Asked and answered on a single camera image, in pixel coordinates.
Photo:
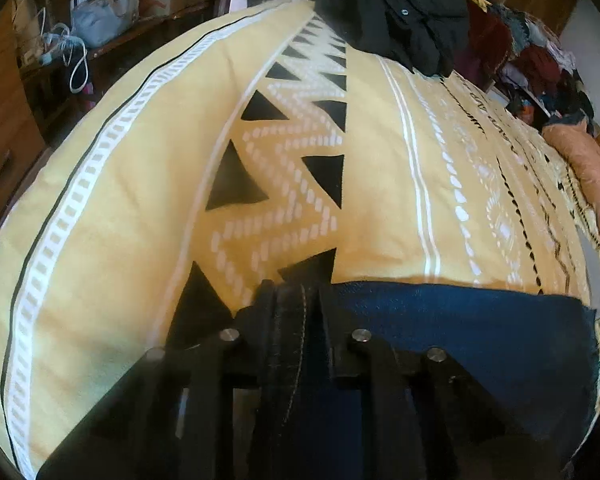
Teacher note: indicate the wooden dresser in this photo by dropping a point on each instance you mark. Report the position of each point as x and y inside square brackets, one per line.
[5, 125]

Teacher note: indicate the grey handbag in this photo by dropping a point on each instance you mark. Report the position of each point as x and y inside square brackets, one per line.
[102, 17]

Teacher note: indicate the pile of mixed clothes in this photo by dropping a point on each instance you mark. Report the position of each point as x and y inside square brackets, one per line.
[545, 60]

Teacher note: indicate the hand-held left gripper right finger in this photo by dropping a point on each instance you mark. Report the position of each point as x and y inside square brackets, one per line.
[347, 355]

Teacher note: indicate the blue denim pants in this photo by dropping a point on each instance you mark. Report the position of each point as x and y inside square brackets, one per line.
[480, 340]

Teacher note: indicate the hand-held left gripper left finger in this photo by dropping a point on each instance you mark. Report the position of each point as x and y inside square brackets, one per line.
[245, 347]

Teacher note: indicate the peach pillow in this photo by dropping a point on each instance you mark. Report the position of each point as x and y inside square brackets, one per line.
[595, 175]

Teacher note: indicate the yellow patterned blanket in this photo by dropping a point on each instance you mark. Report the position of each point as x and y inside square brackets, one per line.
[130, 210]

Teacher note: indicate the black jacket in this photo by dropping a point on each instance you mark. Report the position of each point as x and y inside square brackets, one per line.
[405, 25]

